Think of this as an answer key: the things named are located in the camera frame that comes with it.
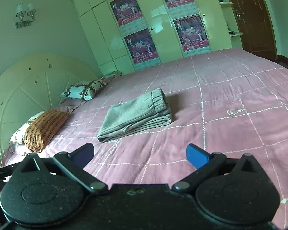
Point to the corner open shelves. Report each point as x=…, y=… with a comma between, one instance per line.
x=230, y=18

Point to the brown wooden door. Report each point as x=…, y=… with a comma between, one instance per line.
x=254, y=23

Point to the cream round headboard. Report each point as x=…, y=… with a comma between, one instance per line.
x=32, y=85

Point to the grey-green sweatpants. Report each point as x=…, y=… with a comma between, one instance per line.
x=150, y=110

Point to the orange striped pillow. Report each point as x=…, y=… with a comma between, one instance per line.
x=41, y=131

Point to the upper left red poster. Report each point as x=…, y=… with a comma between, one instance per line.
x=125, y=11

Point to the pink checked bedspread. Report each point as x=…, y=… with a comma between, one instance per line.
x=228, y=101

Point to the wall lamp sconce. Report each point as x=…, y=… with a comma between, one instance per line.
x=25, y=15

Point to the lower left red poster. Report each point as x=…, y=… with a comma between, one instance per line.
x=141, y=46

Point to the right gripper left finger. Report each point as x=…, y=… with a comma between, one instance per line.
x=73, y=164

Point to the white pink pillow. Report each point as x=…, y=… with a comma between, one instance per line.
x=18, y=136

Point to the light blue patterned pillow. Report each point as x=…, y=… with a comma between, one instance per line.
x=84, y=90

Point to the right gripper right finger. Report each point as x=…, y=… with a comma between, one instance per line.
x=207, y=166

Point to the lower right red poster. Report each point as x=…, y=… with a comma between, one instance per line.
x=192, y=33

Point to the cream wardrobe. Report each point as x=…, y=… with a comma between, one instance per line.
x=106, y=37

